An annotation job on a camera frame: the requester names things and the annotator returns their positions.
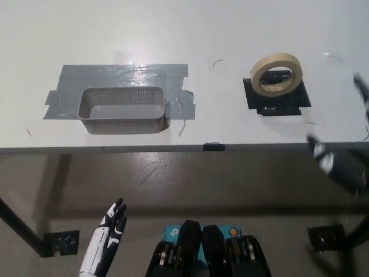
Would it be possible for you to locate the black tape patch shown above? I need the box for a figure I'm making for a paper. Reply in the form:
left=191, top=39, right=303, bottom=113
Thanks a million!
left=243, top=69, right=311, bottom=117

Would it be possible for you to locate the black metal table leg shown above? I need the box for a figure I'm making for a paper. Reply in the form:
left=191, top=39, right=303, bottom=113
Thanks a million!
left=344, top=212, right=369, bottom=253
left=0, top=196, right=48, bottom=257

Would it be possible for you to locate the teal robot body top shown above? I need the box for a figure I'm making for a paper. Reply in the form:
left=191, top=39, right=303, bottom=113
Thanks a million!
left=161, top=224, right=243, bottom=260

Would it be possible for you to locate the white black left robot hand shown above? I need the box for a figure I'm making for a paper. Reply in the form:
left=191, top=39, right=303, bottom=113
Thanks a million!
left=79, top=197, right=128, bottom=277

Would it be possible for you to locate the beige masking tape roll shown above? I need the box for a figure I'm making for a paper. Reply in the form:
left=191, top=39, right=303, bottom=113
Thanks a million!
left=250, top=53, right=302, bottom=98

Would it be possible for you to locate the small grey perforated basket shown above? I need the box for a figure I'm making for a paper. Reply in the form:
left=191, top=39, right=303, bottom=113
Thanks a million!
left=77, top=86, right=168, bottom=135

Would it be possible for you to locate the grey duct tape patch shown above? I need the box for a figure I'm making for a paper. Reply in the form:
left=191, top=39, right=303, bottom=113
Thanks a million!
left=42, top=63, right=197, bottom=121

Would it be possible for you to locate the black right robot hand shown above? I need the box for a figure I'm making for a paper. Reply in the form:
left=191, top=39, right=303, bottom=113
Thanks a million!
left=306, top=73, right=369, bottom=197

